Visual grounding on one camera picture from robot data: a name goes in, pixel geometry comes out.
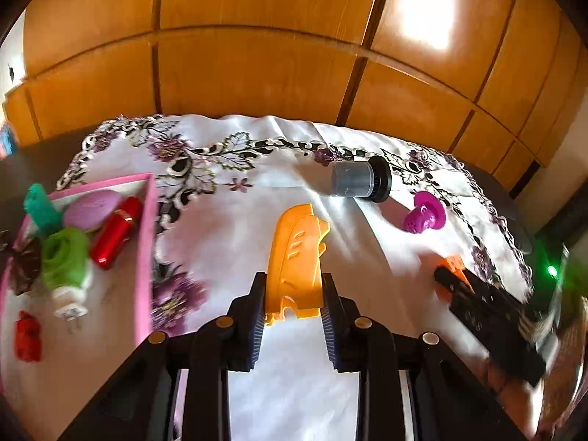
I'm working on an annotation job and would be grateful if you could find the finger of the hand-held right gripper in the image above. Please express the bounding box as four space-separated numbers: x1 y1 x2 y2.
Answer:
434 266 483 314

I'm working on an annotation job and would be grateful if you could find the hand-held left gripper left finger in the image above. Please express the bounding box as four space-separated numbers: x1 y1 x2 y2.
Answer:
60 272 268 441

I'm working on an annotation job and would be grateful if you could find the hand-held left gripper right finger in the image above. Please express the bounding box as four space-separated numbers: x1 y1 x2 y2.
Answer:
322 273 529 441

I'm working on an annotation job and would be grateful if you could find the small orange plastic piece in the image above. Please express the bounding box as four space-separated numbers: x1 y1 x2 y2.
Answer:
434 255 474 304

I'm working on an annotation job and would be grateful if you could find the magenta plastic strainer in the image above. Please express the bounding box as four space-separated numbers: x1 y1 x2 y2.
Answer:
403 190 447 235

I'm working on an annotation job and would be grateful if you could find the orange plastic cover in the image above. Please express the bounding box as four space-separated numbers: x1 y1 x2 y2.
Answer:
265 203 330 327

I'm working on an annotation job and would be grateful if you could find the pink rimmed white tray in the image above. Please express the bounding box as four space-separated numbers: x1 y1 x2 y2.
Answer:
0 172 161 405

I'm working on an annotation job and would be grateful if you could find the red metallic cylinder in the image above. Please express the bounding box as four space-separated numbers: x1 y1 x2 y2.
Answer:
89 196 142 271

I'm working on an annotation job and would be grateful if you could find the green ring white bottle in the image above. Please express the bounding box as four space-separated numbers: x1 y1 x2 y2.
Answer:
41 227 93 334

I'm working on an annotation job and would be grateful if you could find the small red plastic toy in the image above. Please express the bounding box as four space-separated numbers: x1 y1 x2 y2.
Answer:
14 311 43 363

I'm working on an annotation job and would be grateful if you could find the dark maroon ribbon bow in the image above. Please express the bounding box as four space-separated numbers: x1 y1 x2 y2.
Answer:
0 230 43 295

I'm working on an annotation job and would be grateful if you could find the person's right hand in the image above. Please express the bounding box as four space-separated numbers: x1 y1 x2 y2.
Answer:
482 361 545 433

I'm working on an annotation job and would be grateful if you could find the grey cylinder with black cap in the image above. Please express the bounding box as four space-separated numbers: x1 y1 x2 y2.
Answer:
331 155 392 204

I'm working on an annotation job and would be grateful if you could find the embroidered white floral tablecloth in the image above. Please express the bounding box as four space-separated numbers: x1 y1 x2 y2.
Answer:
55 114 536 441

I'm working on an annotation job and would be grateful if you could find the purple oval case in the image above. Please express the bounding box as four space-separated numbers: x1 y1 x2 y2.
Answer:
62 190 125 231

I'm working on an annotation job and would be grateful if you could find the teal plastic stand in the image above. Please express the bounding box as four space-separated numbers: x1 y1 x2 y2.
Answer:
23 183 62 240

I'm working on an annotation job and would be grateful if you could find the wooden wardrobe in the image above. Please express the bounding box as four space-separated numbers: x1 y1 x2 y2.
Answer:
2 0 588 194

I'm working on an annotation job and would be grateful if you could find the blue bottle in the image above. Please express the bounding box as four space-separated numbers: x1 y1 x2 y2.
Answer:
0 122 18 157

